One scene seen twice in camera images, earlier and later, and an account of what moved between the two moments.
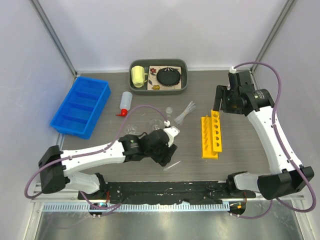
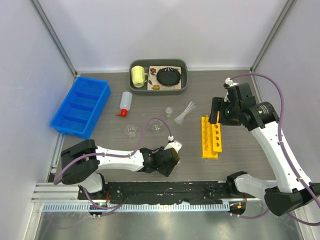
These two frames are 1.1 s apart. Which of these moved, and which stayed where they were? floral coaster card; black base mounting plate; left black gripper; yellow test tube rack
Moved: left black gripper
Stayed: yellow test tube rack; floral coaster card; black base mounting plate
